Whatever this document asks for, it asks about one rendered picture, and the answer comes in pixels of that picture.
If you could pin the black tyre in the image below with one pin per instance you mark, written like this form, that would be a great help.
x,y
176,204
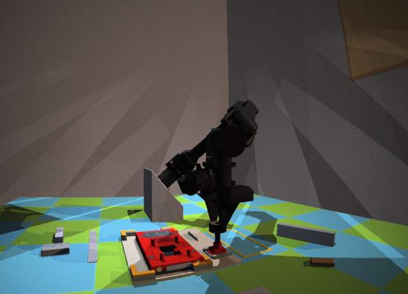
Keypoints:
x,y
214,227

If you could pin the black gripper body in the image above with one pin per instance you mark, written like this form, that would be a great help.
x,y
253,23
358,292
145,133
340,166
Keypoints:
x,y
226,189

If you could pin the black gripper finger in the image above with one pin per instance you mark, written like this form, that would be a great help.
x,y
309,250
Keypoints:
x,y
225,212
211,206

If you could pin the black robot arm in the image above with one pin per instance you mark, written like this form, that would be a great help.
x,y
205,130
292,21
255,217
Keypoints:
x,y
228,140

